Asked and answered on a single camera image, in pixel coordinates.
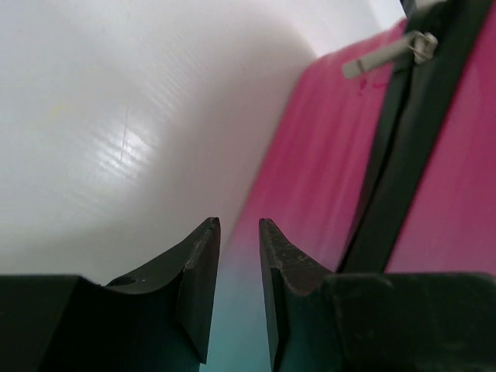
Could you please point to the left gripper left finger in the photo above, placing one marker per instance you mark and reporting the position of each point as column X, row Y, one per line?
column 154, row 318

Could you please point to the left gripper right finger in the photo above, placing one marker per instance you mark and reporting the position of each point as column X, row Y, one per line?
column 321, row 321

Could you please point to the pink and teal kids suitcase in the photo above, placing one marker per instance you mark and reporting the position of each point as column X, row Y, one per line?
column 383, row 163

